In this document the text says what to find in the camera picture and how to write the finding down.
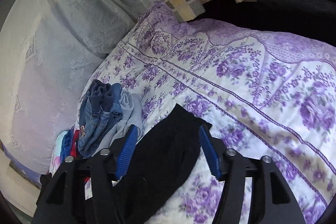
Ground black pants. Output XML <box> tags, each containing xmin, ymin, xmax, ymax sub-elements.
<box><xmin>114</xmin><ymin>105</ymin><xmax>212</xmax><ymax>223</ymax></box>

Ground folded grey pants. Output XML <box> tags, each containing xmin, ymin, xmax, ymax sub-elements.
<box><xmin>93</xmin><ymin>89</ymin><xmax>143</xmax><ymax>155</ymax></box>

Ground folded blue jeans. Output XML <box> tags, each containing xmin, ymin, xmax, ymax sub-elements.
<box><xmin>77</xmin><ymin>80</ymin><xmax>123</xmax><ymax>157</ymax></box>

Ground folded red navy clothes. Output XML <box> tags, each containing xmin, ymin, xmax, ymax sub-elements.
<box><xmin>60</xmin><ymin>129</ymin><xmax>83</xmax><ymax>162</ymax></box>

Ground floral teal folded blanket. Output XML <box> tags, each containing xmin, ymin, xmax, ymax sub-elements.
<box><xmin>49</xmin><ymin>131</ymin><xmax>67</xmax><ymax>176</ymax></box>

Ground purple floral bedsheet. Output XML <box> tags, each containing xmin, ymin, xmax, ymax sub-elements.
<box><xmin>91</xmin><ymin>3</ymin><xmax>335</xmax><ymax>223</ymax></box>

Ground white lace cloth cover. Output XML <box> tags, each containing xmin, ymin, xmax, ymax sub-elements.
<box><xmin>1</xmin><ymin>0</ymin><xmax>156</xmax><ymax>174</ymax></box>

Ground black cloth by curtain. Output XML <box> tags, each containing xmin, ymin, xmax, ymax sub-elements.
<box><xmin>197</xmin><ymin>0</ymin><xmax>335</xmax><ymax>46</ymax></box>

